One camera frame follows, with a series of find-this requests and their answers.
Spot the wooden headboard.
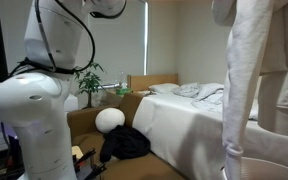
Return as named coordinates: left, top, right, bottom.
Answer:
left=127, top=73, right=179, bottom=93

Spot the purple strip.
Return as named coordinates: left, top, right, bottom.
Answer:
left=0, top=114, right=20, bottom=141

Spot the white jersey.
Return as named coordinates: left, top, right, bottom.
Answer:
left=211, top=0, right=288, bottom=180

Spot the bed with white sheet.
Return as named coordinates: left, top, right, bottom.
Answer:
left=132, top=83, right=288, bottom=180

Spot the black tool pile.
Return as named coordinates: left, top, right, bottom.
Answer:
left=72, top=148, right=108, bottom=180

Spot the clear water bottle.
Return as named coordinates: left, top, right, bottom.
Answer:
left=118, top=71, right=127, bottom=89

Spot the black garment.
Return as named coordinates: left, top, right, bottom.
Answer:
left=99, top=124, right=152, bottom=164

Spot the green tissue box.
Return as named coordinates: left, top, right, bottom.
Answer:
left=115, top=87, right=134, bottom=97

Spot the white pillow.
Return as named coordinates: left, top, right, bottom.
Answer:
left=148, top=82, right=180, bottom=95

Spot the brown leather sofa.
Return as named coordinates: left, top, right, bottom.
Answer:
left=66, top=91, right=189, bottom=180

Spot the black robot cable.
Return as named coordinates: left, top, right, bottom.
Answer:
left=0, top=0, right=97, bottom=143

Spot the white woven laundry basket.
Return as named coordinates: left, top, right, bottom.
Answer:
left=220, top=156, right=288, bottom=180

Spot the yellow foam block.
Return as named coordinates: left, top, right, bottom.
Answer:
left=71, top=145, right=84, bottom=160

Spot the grey crumpled duvet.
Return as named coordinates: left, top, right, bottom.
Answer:
left=172, top=82, right=260, bottom=121

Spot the brown bedside box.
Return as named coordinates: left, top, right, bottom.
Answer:
left=103, top=89, right=125, bottom=108

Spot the green potted plant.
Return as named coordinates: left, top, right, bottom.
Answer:
left=73, top=61, right=108, bottom=110

